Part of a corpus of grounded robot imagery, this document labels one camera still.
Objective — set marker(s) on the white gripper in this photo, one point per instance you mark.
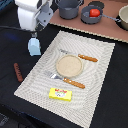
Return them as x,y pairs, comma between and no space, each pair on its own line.
34,21

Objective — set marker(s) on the light blue milk carton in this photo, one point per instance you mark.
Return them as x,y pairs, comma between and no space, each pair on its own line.
34,47

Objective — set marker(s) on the red tomato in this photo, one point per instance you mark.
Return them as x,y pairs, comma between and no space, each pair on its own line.
94,13

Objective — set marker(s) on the yellow butter box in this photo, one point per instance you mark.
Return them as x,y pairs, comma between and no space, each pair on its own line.
60,94

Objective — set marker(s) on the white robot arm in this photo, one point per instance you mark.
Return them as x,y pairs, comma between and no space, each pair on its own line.
33,5

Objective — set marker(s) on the grey cooking pot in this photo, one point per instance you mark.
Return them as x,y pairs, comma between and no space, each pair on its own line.
68,9

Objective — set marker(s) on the brown sausage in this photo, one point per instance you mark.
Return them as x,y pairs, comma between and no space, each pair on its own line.
18,72

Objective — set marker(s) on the round tan plate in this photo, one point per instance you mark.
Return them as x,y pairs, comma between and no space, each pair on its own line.
69,66

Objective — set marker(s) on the beige woven placemat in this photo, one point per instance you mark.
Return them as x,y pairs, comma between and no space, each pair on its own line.
80,109

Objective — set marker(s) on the tan wooden bowl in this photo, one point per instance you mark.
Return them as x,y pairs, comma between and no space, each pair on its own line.
123,14

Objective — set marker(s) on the knife with orange handle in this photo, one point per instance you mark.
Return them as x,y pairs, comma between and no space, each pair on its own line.
80,55

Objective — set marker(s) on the grey saucepan with handle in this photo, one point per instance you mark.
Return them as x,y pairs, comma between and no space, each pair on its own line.
93,20

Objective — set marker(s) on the fork with orange handle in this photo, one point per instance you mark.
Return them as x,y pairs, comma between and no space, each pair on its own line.
66,80

